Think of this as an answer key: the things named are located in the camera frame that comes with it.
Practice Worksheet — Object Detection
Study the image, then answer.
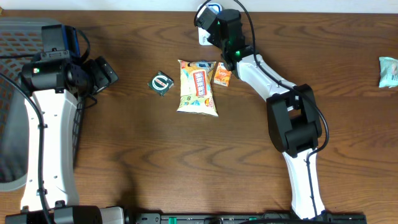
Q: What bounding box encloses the orange Kleenex tissue pack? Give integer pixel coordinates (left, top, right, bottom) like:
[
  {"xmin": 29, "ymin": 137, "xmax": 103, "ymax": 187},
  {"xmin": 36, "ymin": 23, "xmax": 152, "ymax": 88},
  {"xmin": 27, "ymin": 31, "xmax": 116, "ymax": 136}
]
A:
[{"xmin": 213, "ymin": 62, "xmax": 232, "ymax": 86}]

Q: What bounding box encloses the green white small pack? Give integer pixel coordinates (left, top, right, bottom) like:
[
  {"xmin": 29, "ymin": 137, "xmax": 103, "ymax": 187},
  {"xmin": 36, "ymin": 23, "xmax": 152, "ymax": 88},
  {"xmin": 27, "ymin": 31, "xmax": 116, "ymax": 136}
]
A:
[{"xmin": 147, "ymin": 71, "xmax": 174, "ymax": 96}]

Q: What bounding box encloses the yellow wet wipes pack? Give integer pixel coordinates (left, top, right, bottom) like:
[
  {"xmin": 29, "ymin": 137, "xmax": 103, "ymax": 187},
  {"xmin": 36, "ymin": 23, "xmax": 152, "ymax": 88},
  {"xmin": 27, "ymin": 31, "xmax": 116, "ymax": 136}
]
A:
[{"xmin": 177, "ymin": 60, "xmax": 218, "ymax": 117}]

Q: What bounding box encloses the mint green wipes pack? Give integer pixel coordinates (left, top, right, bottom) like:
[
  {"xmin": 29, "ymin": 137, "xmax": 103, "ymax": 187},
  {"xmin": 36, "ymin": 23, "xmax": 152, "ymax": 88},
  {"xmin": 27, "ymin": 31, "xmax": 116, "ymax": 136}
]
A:
[{"xmin": 379, "ymin": 57, "xmax": 398, "ymax": 88}]

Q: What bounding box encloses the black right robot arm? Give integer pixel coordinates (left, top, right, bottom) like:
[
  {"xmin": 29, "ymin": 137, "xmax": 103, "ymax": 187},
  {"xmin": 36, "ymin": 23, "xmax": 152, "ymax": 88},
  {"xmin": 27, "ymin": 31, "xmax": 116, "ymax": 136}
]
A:
[{"xmin": 194, "ymin": 4, "xmax": 328, "ymax": 220}]

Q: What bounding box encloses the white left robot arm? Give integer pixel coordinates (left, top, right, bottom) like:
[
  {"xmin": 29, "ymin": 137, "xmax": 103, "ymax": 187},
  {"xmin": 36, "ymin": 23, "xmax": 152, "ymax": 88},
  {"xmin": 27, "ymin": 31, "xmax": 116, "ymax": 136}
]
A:
[{"xmin": 5, "ymin": 24, "xmax": 129, "ymax": 224}]

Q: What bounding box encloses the dark grey plastic basket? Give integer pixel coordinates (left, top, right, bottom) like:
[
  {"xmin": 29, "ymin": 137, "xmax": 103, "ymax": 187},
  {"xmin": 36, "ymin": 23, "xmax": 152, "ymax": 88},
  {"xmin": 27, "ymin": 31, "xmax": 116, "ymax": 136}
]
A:
[{"xmin": 0, "ymin": 17, "xmax": 86, "ymax": 192}]

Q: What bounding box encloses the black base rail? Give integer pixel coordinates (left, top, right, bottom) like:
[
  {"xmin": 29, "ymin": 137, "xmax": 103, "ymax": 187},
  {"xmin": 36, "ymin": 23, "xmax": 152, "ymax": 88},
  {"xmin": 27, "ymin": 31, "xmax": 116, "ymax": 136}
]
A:
[{"xmin": 129, "ymin": 212, "xmax": 367, "ymax": 224}]

